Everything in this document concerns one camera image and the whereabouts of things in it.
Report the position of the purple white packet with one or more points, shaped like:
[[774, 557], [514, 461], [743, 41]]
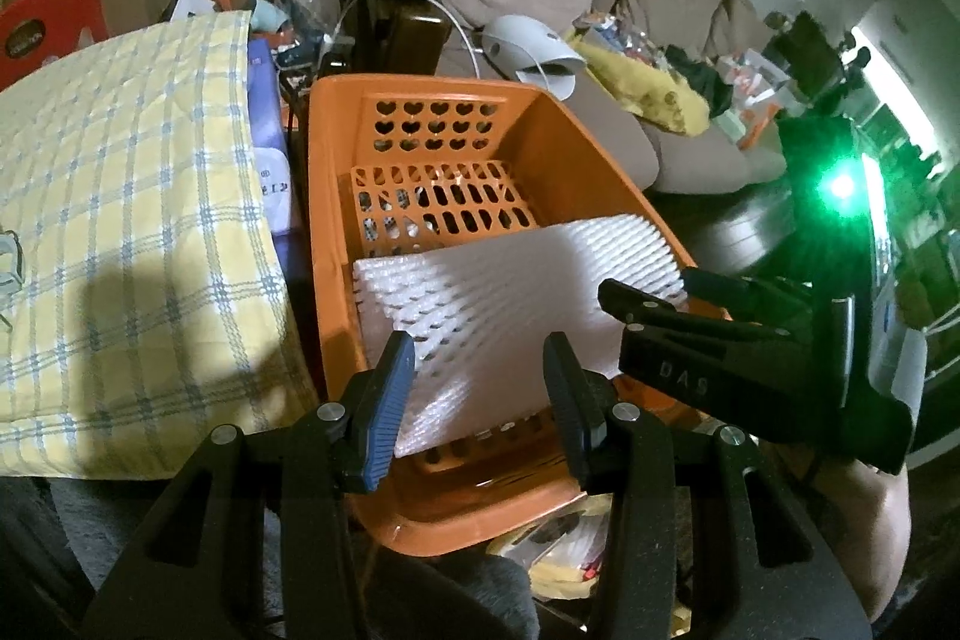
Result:
[[266, 108]]

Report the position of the cluttered cardboard box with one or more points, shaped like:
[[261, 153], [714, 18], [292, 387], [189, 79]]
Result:
[[300, 10]]

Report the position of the white foam net sheet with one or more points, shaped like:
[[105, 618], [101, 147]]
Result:
[[480, 295]]

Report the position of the orange plastic basket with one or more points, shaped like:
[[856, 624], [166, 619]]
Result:
[[330, 160]]

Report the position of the yellow plastic bag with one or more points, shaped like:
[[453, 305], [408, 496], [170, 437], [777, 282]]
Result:
[[555, 550]]

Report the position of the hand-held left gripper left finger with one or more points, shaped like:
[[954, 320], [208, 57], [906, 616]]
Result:
[[386, 415]]

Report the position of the brown sofa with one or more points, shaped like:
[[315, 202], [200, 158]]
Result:
[[690, 168]]

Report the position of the yellow checked blanket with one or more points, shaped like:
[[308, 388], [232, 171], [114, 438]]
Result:
[[150, 197]]

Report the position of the dark wooden cabinet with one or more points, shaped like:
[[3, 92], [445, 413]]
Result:
[[810, 55]]

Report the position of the white curved device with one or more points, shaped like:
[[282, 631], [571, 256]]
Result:
[[525, 40]]

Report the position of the dark brown wooden box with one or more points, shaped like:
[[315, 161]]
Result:
[[412, 40]]

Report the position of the black cloth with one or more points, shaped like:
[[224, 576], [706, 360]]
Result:
[[697, 78]]

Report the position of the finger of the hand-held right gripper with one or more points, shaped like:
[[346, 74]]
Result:
[[750, 295], [645, 314]]

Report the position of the yellow cloth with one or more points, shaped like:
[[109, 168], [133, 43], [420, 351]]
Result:
[[652, 93]]

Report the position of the small brown sofa cushion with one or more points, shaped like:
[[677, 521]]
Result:
[[739, 29]]

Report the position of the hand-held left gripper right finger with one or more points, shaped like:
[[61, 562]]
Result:
[[566, 407]]

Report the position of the pile of packets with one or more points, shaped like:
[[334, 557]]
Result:
[[750, 85]]

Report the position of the red box with round label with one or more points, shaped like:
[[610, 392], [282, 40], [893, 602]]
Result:
[[52, 18]]

